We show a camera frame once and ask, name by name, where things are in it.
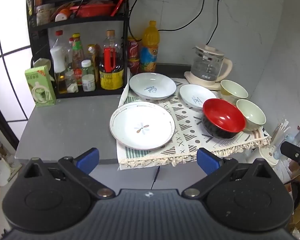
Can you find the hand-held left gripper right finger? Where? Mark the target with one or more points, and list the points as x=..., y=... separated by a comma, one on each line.
x=208, y=162

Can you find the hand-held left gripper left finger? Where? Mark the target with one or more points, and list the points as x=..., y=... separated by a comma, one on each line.
x=88, y=160

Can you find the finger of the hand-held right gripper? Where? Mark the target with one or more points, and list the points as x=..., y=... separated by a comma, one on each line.
x=293, y=153

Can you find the small white blue-rim plate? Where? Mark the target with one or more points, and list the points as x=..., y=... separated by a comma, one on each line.
x=196, y=97

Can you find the large white blue-print plate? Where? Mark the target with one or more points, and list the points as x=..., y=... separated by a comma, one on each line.
x=152, y=86

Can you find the white plastic utensil rack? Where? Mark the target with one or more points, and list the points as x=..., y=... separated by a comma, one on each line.
x=275, y=142

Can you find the patterned fringed cloth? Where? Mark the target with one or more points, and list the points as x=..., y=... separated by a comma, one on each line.
x=187, y=140

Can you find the red and black bowl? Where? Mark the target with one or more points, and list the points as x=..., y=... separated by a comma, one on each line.
x=223, y=117

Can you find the pale green bowl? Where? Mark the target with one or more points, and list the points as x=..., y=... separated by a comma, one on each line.
x=252, y=115
x=233, y=90

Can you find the white flower-print plate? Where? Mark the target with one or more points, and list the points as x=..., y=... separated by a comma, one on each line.
x=142, y=126

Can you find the small clear jar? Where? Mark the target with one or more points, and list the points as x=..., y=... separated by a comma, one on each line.
x=71, y=81

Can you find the cream kettle base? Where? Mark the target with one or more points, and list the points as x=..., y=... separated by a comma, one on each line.
x=190, y=78

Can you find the green carton box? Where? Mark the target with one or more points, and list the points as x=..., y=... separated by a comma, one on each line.
x=40, y=87

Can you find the soy sauce bottle yellow label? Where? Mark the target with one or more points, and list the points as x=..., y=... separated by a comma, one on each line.
x=111, y=75

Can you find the white round object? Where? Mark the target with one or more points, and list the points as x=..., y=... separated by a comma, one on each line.
x=0, y=172

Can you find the glass electric kettle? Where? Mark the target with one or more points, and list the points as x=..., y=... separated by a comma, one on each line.
x=207, y=62

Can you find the white-top oil dispenser bottle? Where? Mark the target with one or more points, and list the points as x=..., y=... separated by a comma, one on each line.
x=58, y=65

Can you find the green-cap red-label sauce bottle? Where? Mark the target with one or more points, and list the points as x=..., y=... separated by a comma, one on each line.
x=78, y=55

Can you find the red-cap clear bottle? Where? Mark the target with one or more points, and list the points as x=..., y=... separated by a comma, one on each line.
x=58, y=40

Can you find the orange juice bottle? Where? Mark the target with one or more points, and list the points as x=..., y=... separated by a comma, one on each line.
x=150, y=47

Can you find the black shelf rack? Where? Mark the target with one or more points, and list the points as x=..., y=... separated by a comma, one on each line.
x=40, y=40

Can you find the orange bottle white cap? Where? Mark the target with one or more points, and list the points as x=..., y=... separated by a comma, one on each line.
x=62, y=15

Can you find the red plastic basket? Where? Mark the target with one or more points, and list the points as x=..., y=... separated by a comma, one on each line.
x=92, y=10

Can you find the red packet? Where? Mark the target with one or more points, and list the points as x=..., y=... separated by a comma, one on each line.
x=118, y=5

